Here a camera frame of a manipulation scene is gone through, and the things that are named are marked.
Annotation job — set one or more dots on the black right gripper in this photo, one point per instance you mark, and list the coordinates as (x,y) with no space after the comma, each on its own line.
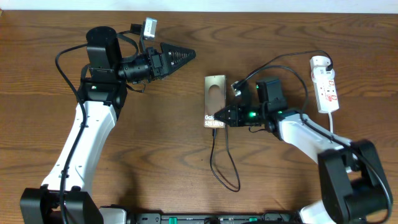
(235,115)

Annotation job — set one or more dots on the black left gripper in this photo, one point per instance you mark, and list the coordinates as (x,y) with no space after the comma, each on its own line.
(160,63)

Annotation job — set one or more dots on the bronze Galaxy smartphone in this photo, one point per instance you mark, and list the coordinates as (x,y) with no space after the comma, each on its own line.
(214,100)

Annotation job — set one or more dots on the white power strip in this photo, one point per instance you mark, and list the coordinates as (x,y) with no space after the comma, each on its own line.
(325,89)

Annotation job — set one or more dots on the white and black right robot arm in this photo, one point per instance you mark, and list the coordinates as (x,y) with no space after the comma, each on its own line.
(352,180)

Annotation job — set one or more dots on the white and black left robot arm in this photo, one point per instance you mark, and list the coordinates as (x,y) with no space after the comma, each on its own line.
(117,61)

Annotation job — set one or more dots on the white USB charger plug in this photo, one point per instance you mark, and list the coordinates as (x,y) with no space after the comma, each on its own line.
(321,61)

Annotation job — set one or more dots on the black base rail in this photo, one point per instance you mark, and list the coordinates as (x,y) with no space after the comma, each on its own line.
(156,218)

